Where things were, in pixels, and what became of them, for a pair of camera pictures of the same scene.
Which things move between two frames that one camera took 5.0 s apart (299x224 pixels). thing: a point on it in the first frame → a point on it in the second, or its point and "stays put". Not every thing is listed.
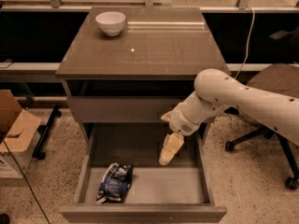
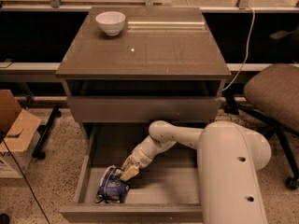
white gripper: (181, 120) → (139, 158)
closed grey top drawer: (121, 109) stays put
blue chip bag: (115, 183) stays put
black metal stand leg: (38, 151) stays put
